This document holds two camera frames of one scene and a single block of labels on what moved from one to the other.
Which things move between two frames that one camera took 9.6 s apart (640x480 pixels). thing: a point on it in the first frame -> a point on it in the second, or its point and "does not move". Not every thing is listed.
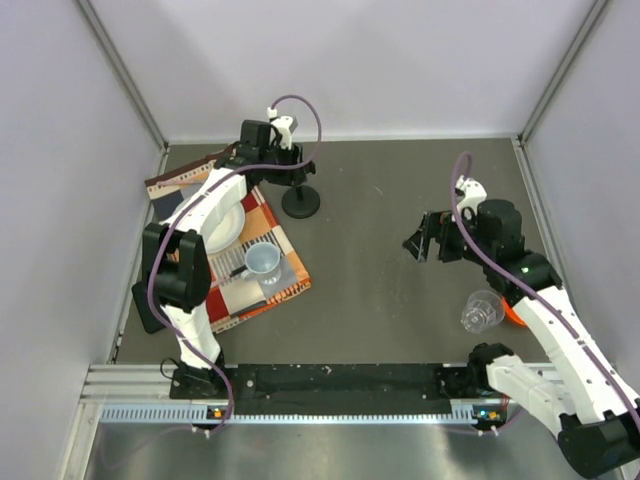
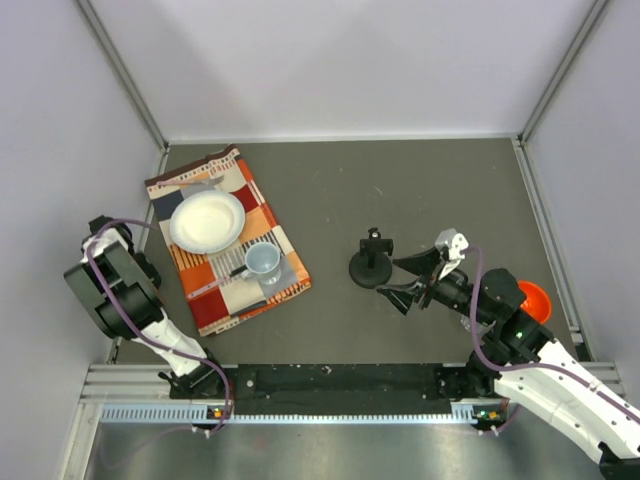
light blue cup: (262, 262) does not move
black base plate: (334, 388) does not move
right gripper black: (418, 242) -> (423, 263)
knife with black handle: (224, 279) does not move
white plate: (222, 227) does not move
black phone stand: (300, 201) -> (372, 267)
